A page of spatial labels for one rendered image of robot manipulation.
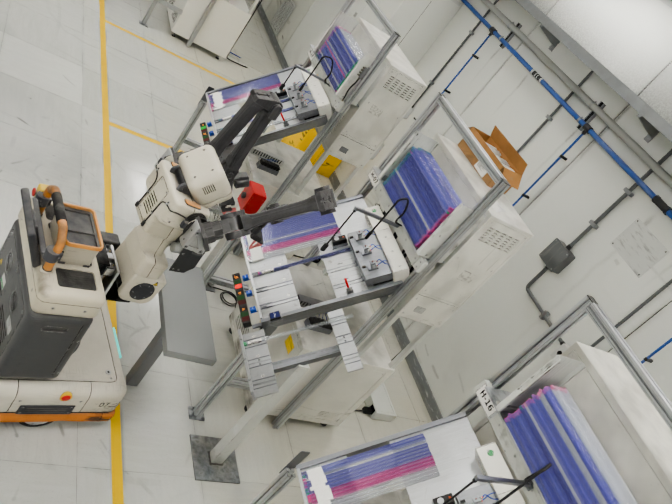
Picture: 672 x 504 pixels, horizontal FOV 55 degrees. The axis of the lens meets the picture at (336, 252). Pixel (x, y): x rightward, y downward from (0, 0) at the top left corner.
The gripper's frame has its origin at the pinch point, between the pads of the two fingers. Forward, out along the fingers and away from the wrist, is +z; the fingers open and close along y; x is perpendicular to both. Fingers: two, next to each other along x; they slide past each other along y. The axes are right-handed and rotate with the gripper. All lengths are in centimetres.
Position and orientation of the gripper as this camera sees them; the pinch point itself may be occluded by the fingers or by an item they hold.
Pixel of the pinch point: (241, 243)
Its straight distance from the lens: 298.3
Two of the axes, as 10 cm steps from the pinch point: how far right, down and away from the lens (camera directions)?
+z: -6.4, 6.5, 4.1
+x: 1.7, 6.4, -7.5
